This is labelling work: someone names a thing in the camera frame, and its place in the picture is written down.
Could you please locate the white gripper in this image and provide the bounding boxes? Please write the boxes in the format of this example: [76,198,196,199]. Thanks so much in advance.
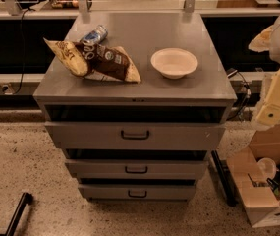
[248,26,280,127]

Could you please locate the grey top drawer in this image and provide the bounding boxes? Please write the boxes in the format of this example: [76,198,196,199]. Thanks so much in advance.
[45,122,225,150]

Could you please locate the grey drawer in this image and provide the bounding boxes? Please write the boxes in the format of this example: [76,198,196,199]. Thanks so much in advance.
[45,122,225,150]
[78,184,196,200]
[65,159,206,180]

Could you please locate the open cardboard box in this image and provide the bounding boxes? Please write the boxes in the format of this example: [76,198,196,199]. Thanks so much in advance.
[227,125,280,228]

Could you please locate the grey metal drawer cabinet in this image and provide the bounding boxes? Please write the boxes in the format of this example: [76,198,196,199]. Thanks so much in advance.
[34,12,236,187]

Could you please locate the grey middle drawer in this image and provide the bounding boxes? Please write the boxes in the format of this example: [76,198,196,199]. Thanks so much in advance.
[65,159,206,180]

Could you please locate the grey bottom drawer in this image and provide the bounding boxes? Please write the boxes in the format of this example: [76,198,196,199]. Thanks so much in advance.
[78,184,196,200]

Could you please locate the clear plastic cup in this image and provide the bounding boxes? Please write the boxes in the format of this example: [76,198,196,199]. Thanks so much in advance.
[257,157,277,179]

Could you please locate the white paper bowl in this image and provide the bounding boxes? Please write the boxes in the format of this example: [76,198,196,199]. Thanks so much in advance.
[150,48,198,80]

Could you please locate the brown cream chip bag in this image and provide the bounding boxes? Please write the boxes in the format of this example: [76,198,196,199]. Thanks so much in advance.
[45,39,141,83]

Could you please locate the blue silver soda can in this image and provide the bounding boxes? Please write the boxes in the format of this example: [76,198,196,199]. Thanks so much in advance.
[81,25,108,44]

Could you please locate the black metal leg left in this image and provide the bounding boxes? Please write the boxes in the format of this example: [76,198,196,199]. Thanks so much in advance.
[0,192,33,236]

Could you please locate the black cable with plug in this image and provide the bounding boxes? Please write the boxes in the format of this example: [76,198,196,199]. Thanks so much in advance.
[226,67,252,121]

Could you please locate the black hanging cable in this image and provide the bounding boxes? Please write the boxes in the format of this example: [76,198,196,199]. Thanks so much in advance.
[13,7,35,96]

